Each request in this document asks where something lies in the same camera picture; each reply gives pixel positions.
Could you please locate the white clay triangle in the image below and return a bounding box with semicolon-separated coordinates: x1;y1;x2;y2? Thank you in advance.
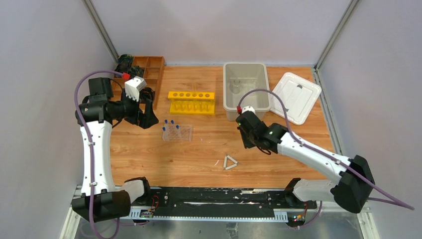
223;155;238;170

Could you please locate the small glass flask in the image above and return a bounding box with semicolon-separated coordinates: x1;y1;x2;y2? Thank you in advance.
230;79;242;94

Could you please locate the white bin lid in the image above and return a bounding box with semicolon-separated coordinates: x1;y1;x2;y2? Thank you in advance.
273;72;321;125

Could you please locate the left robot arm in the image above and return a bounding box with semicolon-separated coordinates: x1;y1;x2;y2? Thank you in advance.
71;77;159;223

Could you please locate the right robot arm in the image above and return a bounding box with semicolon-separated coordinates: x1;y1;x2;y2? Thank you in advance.
235;111;375;214

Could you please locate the yellow test tube rack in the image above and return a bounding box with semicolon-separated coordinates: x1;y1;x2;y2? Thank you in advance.
168;91;215;116

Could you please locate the clear plastic tube rack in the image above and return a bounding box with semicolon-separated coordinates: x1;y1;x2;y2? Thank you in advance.
162;124;193;141

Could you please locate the wooden compartment tray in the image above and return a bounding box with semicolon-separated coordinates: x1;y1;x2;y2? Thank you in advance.
115;54;165;109

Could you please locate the grey plastic bin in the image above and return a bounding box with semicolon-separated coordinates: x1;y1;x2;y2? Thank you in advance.
223;62;271;121

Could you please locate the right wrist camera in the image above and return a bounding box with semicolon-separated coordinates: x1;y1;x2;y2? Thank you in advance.
236;105;256;115

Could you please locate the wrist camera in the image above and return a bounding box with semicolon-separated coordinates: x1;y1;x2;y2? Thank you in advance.
236;105;256;115
124;76;147;102

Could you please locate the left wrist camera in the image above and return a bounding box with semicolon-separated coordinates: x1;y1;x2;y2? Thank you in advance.
124;76;147;102

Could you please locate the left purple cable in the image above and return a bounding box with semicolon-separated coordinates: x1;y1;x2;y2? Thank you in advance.
74;70;131;239

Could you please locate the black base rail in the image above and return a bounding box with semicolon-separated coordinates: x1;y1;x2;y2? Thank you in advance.
128;187;317;222

